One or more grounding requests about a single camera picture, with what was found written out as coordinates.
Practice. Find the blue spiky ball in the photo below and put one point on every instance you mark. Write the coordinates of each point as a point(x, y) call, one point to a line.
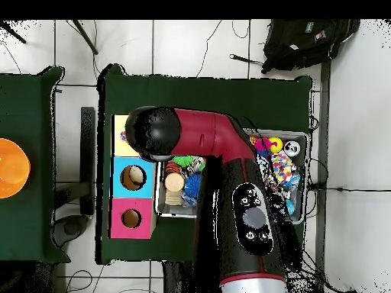
point(192, 183)

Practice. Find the black backpack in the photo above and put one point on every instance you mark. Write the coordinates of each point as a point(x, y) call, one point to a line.
point(305, 43)

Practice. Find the orange plastic bowl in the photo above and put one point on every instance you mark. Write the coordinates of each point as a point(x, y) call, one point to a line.
point(12, 168)

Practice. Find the white patterned cloth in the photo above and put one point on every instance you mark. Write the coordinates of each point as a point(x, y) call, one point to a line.
point(123, 135)

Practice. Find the pink spiky ball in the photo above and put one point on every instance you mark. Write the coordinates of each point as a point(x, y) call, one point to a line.
point(263, 145)

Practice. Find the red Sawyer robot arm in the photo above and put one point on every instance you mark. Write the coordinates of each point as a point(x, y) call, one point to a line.
point(244, 183)

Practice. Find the tan round wooden block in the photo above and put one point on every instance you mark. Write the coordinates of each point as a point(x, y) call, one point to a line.
point(174, 182)

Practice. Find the clear mesh bin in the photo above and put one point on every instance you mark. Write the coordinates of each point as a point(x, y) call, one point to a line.
point(174, 210)

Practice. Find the dark green side tablecloth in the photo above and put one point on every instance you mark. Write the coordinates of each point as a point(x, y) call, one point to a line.
point(36, 232)

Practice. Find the grey round base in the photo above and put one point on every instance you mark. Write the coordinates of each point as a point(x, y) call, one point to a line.
point(70, 229)

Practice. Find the polka-dot cloth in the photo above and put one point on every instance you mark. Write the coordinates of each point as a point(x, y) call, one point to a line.
point(282, 168)

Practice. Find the green spiky ball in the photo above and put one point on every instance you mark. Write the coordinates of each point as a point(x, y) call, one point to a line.
point(183, 161)

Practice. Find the wooden box with three holes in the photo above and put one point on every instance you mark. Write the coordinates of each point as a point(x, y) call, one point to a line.
point(117, 183)

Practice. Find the black tripod leg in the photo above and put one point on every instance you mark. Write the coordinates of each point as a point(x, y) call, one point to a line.
point(13, 33)
point(85, 36)

